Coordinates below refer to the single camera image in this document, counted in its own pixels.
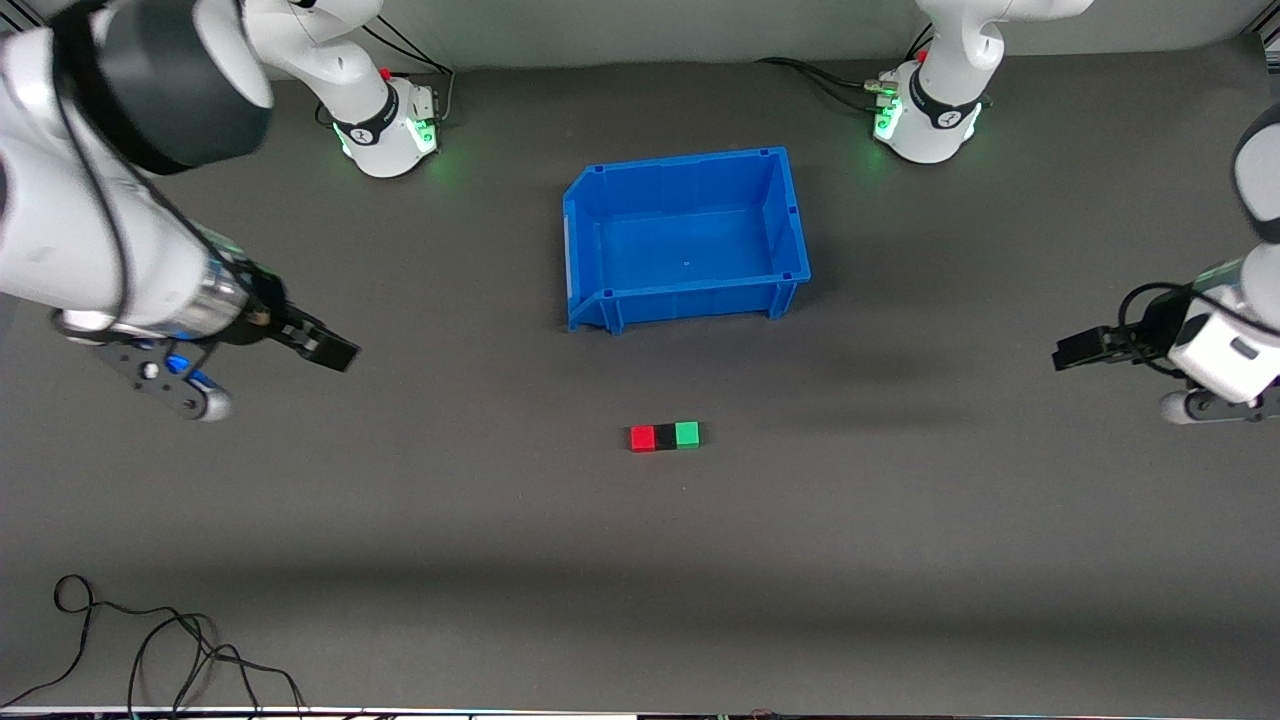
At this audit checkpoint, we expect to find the blue plastic storage bin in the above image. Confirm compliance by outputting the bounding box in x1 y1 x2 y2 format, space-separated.
562 146 813 335

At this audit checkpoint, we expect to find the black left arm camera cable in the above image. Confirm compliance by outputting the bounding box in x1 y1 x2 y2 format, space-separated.
1117 282 1280 377

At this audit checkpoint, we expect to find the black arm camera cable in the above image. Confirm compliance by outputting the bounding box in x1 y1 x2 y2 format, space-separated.
52 28 138 323
1117 282 1280 377

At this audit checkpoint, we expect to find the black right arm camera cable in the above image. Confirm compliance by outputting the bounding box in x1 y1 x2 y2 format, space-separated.
52 28 138 323

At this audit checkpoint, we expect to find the black right arm base cable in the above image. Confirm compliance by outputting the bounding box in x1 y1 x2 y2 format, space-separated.
315 20 457 131

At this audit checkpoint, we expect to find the black arm base cable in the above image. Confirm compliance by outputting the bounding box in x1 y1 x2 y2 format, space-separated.
755 25 936 113
315 20 457 131

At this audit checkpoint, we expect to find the black loose table cable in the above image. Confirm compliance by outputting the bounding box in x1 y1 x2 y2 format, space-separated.
0 574 307 717

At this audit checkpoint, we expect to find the black left arm base cable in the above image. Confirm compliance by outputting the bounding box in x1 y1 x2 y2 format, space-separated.
755 25 936 113

